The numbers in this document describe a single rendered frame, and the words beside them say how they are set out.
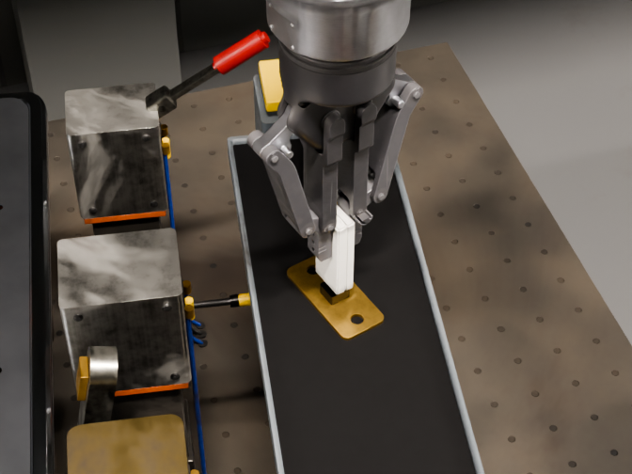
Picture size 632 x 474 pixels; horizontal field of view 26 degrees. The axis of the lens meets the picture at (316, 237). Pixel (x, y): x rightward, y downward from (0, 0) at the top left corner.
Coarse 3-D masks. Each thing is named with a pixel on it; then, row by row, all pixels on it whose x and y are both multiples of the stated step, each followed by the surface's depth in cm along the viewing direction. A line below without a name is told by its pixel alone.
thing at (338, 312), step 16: (288, 272) 106; (304, 272) 106; (304, 288) 105; (320, 288) 104; (352, 288) 105; (320, 304) 103; (336, 304) 103; (352, 304) 103; (368, 304) 103; (336, 320) 102; (368, 320) 102; (352, 336) 101
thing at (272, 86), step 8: (264, 64) 124; (272, 64) 124; (264, 72) 123; (272, 72) 123; (264, 80) 122; (272, 80) 122; (280, 80) 122; (264, 88) 121; (272, 88) 121; (280, 88) 121; (264, 96) 121; (272, 96) 121; (280, 96) 121; (272, 104) 120
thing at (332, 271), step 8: (336, 232) 97; (344, 232) 97; (336, 240) 98; (344, 240) 98; (336, 248) 98; (344, 248) 98; (336, 256) 99; (344, 256) 99; (320, 264) 102; (328, 264) 101; (336, 264) 99; (344, 264) 100; (320, 272) 103; (328, 272) 101; (336, 272) 100; (344, 272) 100; (328, 280) 102; (336, 280) 101; (344, 280) 101; (336, 288) 101; (344, 288) 102
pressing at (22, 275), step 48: (0, 96) 146; (0, 144) 140; (0, 192) 135; (48, 192) 136; (0, 240) 131; (48, 240) 131; (0, 288) 126; (48, 288) 126; (0, 336) 122; (48, 336) 122; (0, 384) 119; (48, 384) 118; (0, 432) 115; (48, 432) 115
